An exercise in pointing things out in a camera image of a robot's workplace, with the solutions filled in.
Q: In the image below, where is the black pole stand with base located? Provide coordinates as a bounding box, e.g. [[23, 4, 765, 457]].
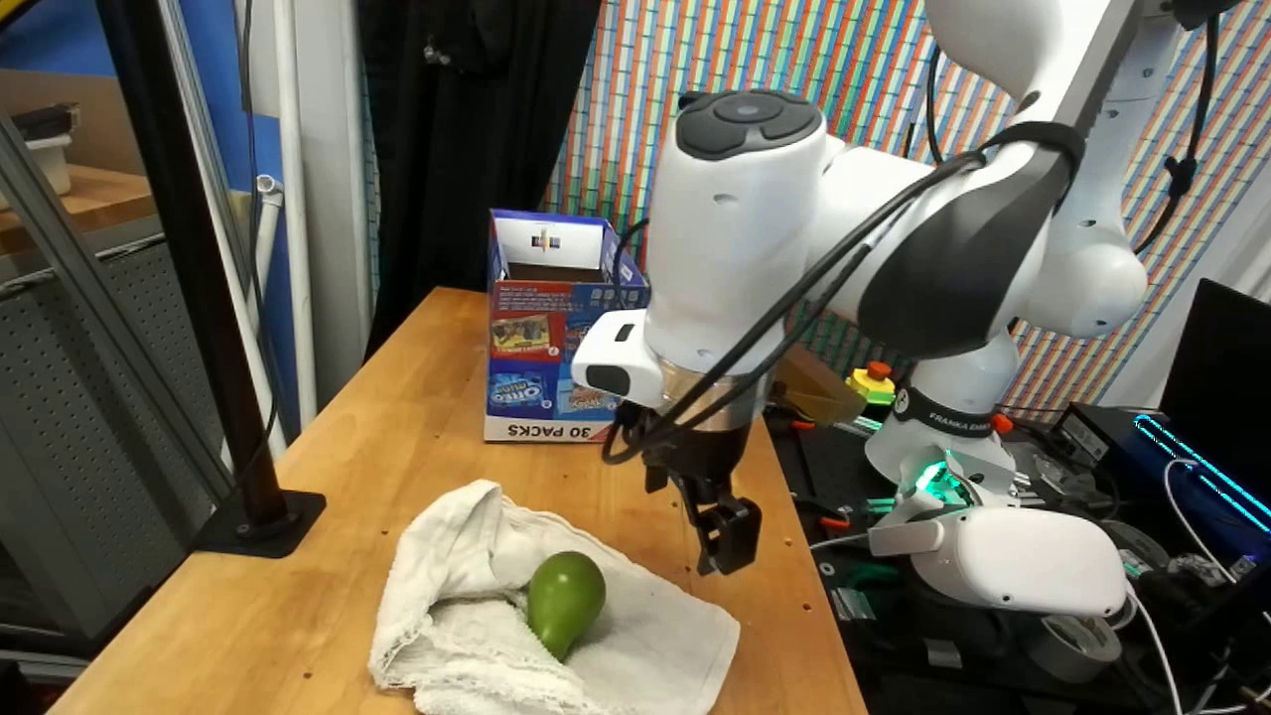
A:
[[95, 0, 330, 561]]

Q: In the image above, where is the wooden workbench top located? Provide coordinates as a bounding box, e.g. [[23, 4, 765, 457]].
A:
[[0, 163, 163, 252]]

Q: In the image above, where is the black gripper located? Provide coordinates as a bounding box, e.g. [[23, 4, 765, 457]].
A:
[[639, 403, 766, 579]]

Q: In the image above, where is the yellow red emergency stop button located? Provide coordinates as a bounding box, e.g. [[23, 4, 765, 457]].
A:
[[848, 358, 902, 427]]

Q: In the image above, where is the white post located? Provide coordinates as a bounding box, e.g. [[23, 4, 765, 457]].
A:
[[242, 0, 322, 435]]

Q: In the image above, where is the black curtain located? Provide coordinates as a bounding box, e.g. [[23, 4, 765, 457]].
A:
[[355, 0, 607, 353]]

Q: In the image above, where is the blue snack pack cardboard box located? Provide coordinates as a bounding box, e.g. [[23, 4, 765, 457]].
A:
[[481, 208, 652, 449]]

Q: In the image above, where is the white plastic tub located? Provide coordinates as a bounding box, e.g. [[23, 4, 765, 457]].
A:
[[9, 104, 85, 194]]

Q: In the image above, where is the grey perforated panel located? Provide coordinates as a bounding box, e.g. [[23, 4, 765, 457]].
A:
[[0, 234, 232, 640]]

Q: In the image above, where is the green avocado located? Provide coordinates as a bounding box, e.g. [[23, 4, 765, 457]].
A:
[[526, 547, 614, 665]]

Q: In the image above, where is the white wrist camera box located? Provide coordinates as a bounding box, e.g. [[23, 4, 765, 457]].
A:
[[570, 310, 669, 414]]

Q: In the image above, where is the grey tape roll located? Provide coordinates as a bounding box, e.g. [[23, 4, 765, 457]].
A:
[[1025, 612, 1127, 689]]

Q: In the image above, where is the white cable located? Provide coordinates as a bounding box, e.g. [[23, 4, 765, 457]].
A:
[[1125, 453, 1257, 715]]

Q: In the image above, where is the aluminium frame bar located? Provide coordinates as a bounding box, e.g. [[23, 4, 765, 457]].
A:
[[0, 116, 242, 520]]

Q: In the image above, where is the blue plastic case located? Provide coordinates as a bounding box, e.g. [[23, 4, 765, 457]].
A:
[[1107, 408, 1271, 574]]

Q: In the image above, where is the white cloth rag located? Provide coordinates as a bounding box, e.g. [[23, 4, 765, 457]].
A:
[[366, 478, 747, 715]]

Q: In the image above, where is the white VR headset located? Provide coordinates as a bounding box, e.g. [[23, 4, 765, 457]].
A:
[[867, 444, 1127, 619]]

